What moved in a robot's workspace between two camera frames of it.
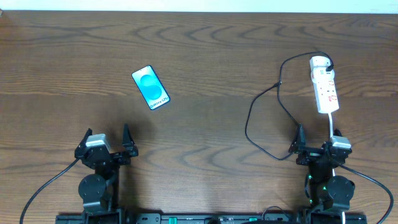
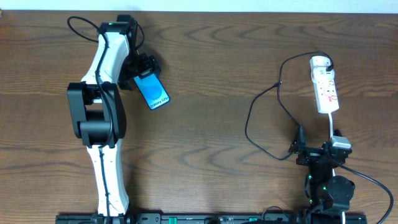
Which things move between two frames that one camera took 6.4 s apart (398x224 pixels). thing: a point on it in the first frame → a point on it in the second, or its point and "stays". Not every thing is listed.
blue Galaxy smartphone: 150,87 stays
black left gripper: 109,155 → 147,66
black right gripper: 316,150 stays
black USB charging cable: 278,85 stays
